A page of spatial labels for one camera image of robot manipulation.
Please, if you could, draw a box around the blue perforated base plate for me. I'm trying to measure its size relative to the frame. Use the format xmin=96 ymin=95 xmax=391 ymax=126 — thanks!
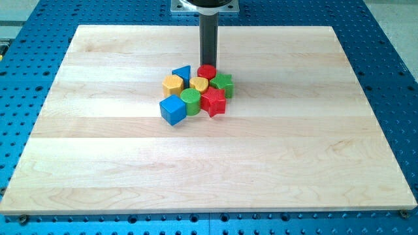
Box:
xmin=1 ymin=1 xmax=417 ymax=234

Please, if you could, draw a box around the light wooden board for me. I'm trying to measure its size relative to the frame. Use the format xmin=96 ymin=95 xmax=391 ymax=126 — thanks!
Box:
xmin=1 ymin=25 xmax=417 ymax=215

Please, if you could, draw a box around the blue triangle block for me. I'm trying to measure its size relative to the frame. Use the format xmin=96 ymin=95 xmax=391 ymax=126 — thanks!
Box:
xmin=172 ymin=65 xmax=191 ymax=89

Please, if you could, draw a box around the green cylinder block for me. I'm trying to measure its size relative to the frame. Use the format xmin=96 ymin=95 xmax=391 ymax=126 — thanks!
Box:
xmin=180 ymin=88 xmax=201 ymax=116

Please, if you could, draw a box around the yellow heart block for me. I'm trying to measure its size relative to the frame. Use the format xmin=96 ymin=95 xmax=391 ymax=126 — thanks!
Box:
xmin=189 ymin=76 xmax=209 ymax=93

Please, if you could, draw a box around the silver robot mounting plate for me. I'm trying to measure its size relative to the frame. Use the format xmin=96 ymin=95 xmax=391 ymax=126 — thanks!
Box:
xmin=169 ymin=0 xmax=240 ymax=16

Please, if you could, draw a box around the yellow hexagon block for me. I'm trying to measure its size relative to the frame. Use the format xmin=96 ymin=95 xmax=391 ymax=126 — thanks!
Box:
xmin=162 ymin=74 xmax=184 ymax=97

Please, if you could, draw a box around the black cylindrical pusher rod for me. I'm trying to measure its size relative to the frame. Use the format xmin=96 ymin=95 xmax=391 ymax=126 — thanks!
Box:
xmin=199 ymin=13 xmax=219 ymax=67

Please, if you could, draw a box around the red star block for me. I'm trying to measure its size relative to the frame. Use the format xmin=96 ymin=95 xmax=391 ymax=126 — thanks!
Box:
xmin=201 ymin=87 xmax=227 ymax=117

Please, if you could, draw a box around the red cylinder block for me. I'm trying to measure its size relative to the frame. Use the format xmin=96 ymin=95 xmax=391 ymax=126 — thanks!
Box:
xmin=197 ymin=65 xmax=217 ymax=80

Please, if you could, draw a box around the green star block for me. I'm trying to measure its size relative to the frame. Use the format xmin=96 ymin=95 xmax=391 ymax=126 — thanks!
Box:
xmin=210 ymin=73 xmax=234 ymax=99

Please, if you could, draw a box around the blue cube block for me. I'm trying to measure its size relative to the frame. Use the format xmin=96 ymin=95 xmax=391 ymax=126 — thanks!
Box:
xmin=159 ymin=95 xmax=186 ymax=125

